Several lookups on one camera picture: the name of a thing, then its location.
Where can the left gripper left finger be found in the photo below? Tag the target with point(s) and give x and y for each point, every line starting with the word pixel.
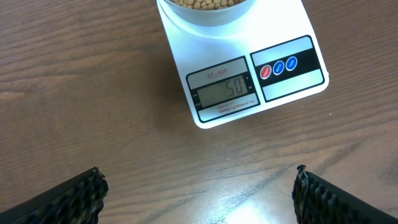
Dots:
pixel 77 200

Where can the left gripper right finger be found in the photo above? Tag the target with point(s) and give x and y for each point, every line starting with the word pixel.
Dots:
pixel 317 201

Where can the grey round bowl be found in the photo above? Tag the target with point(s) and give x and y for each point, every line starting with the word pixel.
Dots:
pixel 209 18

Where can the white digital kitchen scale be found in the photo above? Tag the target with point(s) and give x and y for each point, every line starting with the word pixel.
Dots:
pixel 268 57

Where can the soybeans in bowl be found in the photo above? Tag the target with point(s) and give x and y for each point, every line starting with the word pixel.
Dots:
pixel 206 4

